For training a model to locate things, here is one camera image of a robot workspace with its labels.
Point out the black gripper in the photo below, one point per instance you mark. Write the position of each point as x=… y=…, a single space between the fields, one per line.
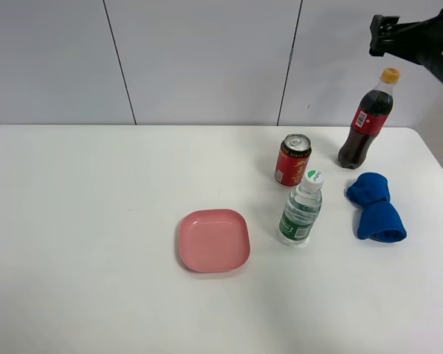
x=416 y=40

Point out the pink square plate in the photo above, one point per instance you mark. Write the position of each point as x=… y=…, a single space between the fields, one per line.
x=213 y=240

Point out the red drink can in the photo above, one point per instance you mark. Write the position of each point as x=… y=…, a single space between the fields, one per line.
x=293 y=158

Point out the blue folded cloth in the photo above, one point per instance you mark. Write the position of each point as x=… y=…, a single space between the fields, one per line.
x=379 y=220

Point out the clear water bottle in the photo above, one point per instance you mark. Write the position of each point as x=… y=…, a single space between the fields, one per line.
x=301 y=209

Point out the cola bottle yellow cap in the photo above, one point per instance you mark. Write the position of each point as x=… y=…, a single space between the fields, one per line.
x=371 y=115

